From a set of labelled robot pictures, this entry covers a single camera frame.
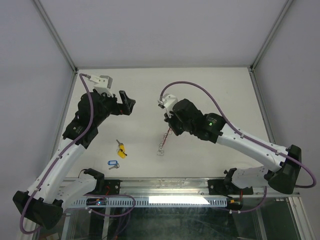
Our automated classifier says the yellow tag key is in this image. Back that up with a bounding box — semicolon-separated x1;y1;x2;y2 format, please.
117;148;127;159
116;140;124;149

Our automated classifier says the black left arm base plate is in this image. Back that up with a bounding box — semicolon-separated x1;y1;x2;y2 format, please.
94;179;122;196

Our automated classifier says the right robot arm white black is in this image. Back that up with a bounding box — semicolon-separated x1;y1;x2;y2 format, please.
158;94;302;195

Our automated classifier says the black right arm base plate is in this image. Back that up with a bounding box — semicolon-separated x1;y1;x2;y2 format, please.
207;179;254;197

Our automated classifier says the white slotted cable duct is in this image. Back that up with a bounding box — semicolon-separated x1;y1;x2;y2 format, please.
70;195;228;208

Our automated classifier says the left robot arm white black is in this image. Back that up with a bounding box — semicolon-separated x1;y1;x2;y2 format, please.
13;90;136;235

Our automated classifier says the left aluminium frame post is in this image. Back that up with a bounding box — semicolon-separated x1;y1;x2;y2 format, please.
31;0;78;72

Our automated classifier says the yellow tag key upper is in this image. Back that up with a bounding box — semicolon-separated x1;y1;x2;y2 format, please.
116;140;124;149

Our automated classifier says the metal keyring holder red handle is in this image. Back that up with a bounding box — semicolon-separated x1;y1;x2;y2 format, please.
157;127;173;156

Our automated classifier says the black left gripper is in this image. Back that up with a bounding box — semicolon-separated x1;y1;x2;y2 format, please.
93;90;135;126

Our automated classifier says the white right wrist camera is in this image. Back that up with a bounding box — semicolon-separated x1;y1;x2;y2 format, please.
158;94;178;118

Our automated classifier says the right aluminium frame post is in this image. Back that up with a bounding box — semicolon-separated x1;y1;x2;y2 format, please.
250;0;295;71

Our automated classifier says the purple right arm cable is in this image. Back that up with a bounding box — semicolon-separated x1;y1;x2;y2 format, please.
159;81;316;215

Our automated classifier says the aluminium mounting rail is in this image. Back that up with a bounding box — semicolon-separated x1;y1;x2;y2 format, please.
59;177;300;198

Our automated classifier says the aluminium frame post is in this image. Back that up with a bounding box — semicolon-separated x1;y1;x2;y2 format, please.
31;0;78;72
250;0;295;71

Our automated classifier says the yellow tag key lower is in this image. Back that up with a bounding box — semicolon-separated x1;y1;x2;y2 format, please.
117;148;127;159

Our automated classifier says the blue tag key on table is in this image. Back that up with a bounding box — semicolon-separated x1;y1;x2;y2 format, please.
107;160;120;170

